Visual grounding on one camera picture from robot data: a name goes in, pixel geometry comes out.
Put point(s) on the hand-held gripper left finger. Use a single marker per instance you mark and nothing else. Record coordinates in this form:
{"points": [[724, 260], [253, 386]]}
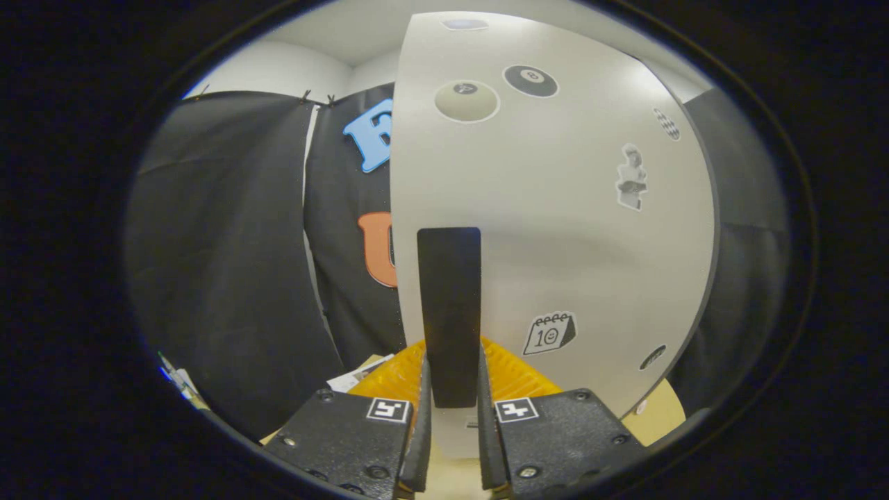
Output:
{"points": [[333, 437]]}

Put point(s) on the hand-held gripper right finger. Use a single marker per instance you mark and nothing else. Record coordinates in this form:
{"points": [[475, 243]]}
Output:
{"points": [[569, 437]]}

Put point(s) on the light grey shoe cabinet door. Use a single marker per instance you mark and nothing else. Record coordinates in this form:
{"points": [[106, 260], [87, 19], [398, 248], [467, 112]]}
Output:
{"points": [[569, 243]]}

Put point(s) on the white book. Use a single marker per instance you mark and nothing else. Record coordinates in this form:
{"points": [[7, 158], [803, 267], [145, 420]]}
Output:
{"points": [[358, 376]]}

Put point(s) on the blue-lit desk clutter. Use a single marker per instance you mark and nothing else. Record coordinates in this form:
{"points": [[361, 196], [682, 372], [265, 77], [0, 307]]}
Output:
{"points": [[182, 382]]}

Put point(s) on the black backdrop cloth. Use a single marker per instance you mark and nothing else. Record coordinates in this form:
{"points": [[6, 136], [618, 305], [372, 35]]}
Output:
{"points": [[222, 243]]}

